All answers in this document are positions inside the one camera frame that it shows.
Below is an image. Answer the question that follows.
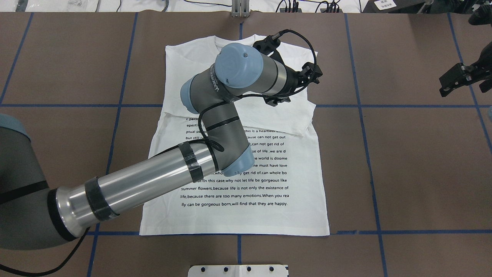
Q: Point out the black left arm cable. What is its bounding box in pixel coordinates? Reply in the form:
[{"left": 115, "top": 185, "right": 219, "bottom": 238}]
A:
[{"left": 198, "top": 29, "right": 317, "bottom": 154}]

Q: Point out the black power adapter with label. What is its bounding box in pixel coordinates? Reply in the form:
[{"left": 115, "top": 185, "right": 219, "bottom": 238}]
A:
[{"left": 362, "top": 0, "right": 425, "bottom": 13}]

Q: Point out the white long-sleeve printed shirt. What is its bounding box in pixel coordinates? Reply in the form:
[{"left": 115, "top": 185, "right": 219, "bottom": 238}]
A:
[{"left": 140, "top": 36, "right": 330, "bottom": 236}]

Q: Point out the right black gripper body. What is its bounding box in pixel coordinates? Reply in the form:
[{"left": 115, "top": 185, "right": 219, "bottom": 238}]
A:
[{"left": 467, "top": 48, "right": 492, "bottom": 93}]

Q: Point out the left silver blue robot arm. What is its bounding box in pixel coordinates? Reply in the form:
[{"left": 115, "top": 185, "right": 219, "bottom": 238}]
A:
[{"left": 1, "top": 29, "right": 322, "bottom": 250}]

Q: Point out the aluminium frame post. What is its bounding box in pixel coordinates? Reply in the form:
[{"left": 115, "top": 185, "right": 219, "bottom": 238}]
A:
[{"left": 231, "top": 0, "right": 251, "bottom": 18}]

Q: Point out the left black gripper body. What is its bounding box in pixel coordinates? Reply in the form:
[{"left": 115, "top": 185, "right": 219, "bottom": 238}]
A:
[{"left": 253, "top": 30, "right": 305, "bottom": 107}]

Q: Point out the white camera mast with base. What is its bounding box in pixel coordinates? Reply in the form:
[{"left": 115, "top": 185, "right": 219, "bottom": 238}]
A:
[{"left": 188, "top": 264, "right": 289, "bottom": 277}]

